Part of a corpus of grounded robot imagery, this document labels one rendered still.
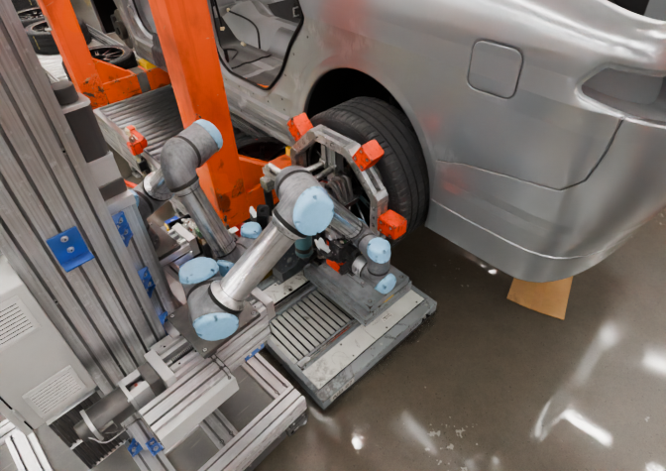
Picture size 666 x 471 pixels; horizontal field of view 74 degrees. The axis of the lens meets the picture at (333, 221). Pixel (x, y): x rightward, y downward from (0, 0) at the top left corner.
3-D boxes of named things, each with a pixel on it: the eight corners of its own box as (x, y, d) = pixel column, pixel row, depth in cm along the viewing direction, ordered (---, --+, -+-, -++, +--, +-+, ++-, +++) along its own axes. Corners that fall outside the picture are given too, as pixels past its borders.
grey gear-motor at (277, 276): (338, 259, 269) (336, 213, 246) (282, 295, 248) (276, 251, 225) (318, 244, 279) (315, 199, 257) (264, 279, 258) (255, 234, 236)
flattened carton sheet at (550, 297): (576, 257, 274) (578, 253, 271) (563, 321, 238) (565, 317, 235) (526, 242, 286) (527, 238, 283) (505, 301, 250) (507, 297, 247)
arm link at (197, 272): (220, 276, 147) (211, 246, 138) (231, 304, 137) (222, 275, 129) (183, 289, 143) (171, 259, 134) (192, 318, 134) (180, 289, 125)
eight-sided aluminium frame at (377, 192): (385, 264, 195) (391, 159, 160) (375, 272, 192) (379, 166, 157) (306, 209, 227) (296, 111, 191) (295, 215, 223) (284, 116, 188)
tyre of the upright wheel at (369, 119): (377, 63, 179) (316, 139, 236) (333, 80, 167) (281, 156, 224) (468, 200, 176) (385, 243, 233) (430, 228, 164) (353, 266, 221)
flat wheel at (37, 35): (54, 36, 563) (45, 16, 548) (102, 36, 556) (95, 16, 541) (20, 55, 513) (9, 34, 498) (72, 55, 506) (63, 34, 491)
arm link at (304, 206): (210, 313, 138) (323, 180, 127) (223, 350, 127) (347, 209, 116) (176, 303, 130) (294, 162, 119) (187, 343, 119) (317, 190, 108)
